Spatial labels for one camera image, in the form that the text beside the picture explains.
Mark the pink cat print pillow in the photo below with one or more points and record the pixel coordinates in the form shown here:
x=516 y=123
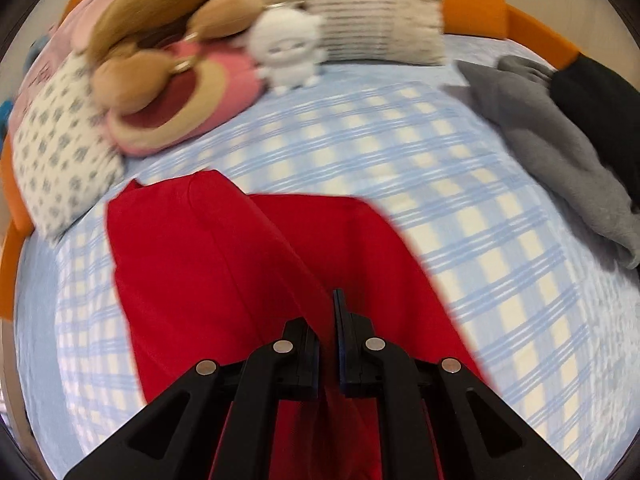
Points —
x=65 y=30

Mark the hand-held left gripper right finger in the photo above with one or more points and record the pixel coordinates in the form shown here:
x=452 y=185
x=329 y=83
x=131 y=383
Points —
x=357 y=365

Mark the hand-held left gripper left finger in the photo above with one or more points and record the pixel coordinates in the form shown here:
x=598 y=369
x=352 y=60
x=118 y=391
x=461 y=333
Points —
x=302 y=360

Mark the brown plush toy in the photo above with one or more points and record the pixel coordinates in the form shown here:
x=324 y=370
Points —
x=150 y=15

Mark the blue neck pillow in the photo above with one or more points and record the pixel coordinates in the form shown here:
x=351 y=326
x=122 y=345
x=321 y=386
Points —
x=40 y=45

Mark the small white plush toy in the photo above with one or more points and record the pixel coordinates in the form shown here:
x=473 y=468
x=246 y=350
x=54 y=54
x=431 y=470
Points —
x=285 y=45

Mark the black garment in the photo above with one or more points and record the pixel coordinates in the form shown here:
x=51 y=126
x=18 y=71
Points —
x=595 y=95

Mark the grey garment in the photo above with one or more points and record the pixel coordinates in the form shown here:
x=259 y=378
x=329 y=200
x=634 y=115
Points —
x=560 y=145

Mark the beige patchwork pillow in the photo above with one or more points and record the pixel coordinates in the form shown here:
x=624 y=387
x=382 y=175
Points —
x=370 y=25

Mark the orange padded bed frame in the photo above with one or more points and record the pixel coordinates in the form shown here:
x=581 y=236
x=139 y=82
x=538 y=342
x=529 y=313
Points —
x=475 y=0

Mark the blue plaid bed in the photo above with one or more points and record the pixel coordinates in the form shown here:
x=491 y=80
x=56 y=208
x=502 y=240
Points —
x=400 y=170

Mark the pink bear plush cushion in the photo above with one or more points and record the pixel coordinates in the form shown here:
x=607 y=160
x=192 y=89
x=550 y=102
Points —
x=210 y=90

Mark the white floral pillow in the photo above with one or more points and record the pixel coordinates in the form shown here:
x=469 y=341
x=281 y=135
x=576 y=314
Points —
x=60 y=150

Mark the red sweater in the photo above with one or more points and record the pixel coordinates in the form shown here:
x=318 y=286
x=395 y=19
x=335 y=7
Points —
x=210 y=260

